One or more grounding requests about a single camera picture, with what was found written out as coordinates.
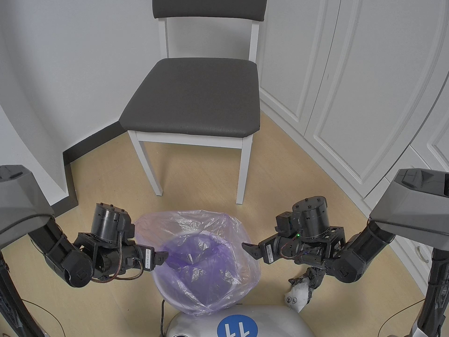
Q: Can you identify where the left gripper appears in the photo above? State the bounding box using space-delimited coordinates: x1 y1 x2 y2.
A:
120 243 170 273

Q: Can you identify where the white trash bin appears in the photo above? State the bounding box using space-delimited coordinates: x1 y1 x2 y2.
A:
153 232 247 312

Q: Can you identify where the white printed wrapper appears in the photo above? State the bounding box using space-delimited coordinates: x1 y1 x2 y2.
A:
283 281 311 312

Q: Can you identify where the white chair grey seat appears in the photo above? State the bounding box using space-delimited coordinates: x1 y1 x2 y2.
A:
119 0 269 205

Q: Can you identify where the black plastic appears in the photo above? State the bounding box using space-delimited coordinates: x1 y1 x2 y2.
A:
288 267 329 305

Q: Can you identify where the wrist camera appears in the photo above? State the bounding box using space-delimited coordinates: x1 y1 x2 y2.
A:
119 212 136 240
275 212 299 237

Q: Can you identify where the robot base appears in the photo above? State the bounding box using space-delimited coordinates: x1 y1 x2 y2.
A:
165 305 316 337

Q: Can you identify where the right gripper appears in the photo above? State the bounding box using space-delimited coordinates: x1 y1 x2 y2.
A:
242 236 299 265

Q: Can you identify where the thin black cable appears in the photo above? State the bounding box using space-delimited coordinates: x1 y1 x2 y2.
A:
380 300 427 337
20 298 68 337

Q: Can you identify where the white wardrobe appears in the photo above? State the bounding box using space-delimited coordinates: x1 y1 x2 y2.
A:
258 0 449 271

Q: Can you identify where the purple plastic bag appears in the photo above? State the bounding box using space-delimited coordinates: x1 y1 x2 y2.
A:
134 209 262 317

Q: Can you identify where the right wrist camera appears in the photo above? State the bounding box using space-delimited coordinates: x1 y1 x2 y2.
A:
275 212 299 237

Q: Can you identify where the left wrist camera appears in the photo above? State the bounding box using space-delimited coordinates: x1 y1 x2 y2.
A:
119 212 136 240

